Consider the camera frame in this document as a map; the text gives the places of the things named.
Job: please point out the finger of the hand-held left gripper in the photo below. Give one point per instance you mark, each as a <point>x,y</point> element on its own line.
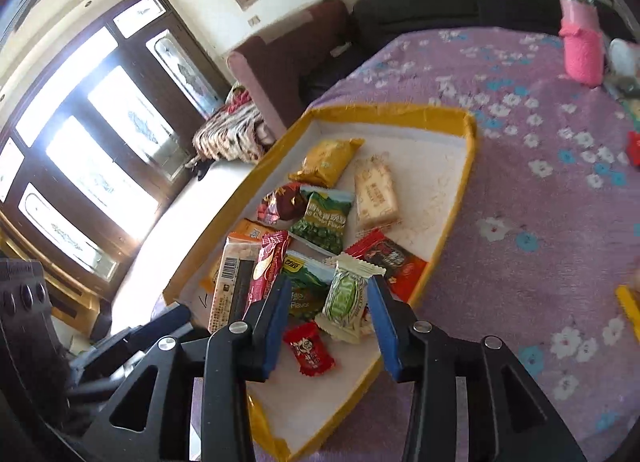
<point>145,327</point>

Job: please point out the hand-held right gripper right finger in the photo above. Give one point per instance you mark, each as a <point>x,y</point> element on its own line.
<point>385,329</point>

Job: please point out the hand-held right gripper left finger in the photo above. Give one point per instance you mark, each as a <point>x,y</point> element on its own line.
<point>277,327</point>

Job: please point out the small red candy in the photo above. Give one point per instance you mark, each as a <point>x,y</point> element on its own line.
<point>307,347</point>

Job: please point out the green pea packet yellow logo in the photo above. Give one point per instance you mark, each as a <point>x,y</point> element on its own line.
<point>302,292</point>

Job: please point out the green and white candy packet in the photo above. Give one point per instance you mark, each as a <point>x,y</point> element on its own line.
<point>345,302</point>

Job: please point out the crimson chip snack packet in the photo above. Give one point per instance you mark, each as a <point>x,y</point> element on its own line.
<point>267,267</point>

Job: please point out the orange cracker packet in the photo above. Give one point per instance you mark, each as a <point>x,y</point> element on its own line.
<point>230,282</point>

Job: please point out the red gold-print snack packet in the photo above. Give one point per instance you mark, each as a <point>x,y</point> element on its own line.
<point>395,262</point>

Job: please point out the dark red flower snack packet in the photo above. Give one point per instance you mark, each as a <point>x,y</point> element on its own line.
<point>285,204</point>

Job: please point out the beige biscuit packet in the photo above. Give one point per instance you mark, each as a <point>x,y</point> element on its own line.
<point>376,197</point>

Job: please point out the white foam box yellow tape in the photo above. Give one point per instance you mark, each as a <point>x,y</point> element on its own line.
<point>425,177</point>

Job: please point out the yellow snack bag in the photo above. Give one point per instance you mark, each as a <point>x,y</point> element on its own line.
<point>325,162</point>

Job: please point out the wooden door with glass panes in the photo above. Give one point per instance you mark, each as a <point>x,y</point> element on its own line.
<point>125,142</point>

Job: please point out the purple floral blanket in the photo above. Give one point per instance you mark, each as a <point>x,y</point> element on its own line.
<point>525,192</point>

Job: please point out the striped patterned throw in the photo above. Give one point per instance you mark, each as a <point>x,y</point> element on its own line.
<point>230,132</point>

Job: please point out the maroon armchair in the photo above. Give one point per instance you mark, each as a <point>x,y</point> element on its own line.
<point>280,62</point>

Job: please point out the black sofa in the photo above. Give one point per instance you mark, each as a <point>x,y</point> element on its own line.
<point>450,7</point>

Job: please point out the bottle in pink knit sleeve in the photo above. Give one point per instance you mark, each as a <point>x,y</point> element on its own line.
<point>580,47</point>

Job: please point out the white jar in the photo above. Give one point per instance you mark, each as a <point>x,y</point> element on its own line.
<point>622,57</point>

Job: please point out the small wall outlet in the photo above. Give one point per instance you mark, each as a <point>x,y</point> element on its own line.
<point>254,20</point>

